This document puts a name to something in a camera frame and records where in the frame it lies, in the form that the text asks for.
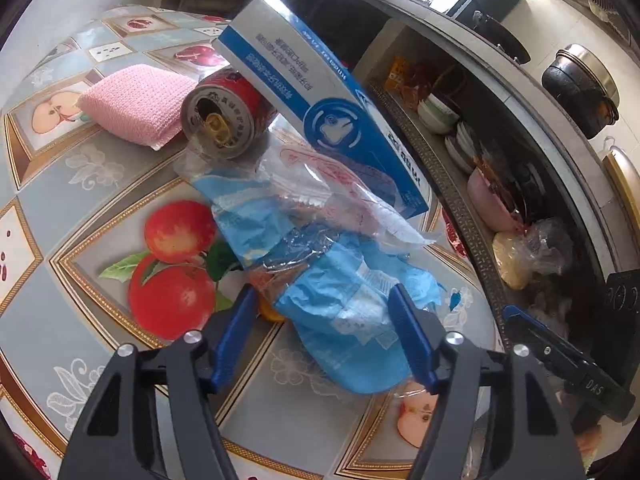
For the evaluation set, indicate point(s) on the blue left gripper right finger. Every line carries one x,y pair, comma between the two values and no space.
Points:
420,335

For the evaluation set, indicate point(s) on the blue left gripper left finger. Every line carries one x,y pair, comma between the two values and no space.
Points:
233,338

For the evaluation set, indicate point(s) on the blue snack bag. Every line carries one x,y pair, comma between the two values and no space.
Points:
332,284

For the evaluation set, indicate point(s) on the pink knitted sponge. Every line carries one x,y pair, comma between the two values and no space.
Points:
140,104

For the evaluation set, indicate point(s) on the metal perforated shelf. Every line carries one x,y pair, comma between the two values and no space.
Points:
580,283

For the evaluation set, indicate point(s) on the clear red-printed plastic bag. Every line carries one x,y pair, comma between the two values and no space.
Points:
276,189

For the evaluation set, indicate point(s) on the yellow round flatbread in bag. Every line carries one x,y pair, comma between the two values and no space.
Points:
511,259

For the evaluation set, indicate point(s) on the crumpled clear plastic bag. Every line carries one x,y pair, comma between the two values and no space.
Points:
547,247

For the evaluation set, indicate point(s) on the pink plastic basin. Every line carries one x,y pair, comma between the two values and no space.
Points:
490,207

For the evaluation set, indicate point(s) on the floral patterned tablecloth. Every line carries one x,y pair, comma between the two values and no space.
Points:
103,243

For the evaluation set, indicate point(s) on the stack of white plates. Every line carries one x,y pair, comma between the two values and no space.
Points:
463,147

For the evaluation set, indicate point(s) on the red soda can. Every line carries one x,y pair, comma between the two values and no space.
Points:
225,114

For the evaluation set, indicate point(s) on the stack of ceramic bowls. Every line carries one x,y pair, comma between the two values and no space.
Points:
438,113

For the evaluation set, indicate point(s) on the orange packet on shelf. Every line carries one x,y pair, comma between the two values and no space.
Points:
399,71

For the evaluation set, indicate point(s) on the blue white glove box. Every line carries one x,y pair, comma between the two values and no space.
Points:
290,66

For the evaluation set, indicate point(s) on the black cooking pot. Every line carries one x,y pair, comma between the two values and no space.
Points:
584,88

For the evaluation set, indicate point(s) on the black frying pan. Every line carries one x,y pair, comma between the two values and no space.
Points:
487,27

